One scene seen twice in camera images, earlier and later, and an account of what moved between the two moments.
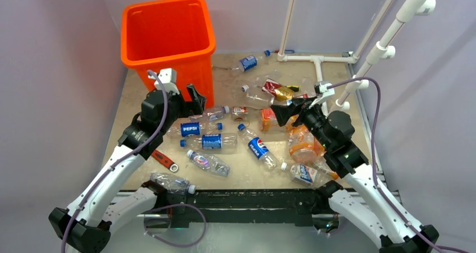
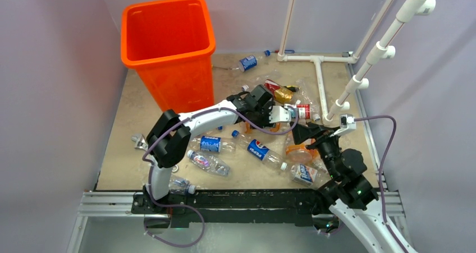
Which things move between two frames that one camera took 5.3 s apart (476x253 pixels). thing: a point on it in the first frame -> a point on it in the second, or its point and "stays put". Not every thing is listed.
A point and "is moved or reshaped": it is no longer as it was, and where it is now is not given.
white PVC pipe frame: [320, 60] stays put
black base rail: [295, 207] stays put
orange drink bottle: [303, 147] stays put
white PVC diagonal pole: [419, 2] stays put
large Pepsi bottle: [257, 147] is moved or reshaped
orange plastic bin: [177, 33] stays put
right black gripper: [284, 112] -> [301, 132]
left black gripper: [188, 107] -> [266, 123]
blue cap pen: [286, 51] stays put
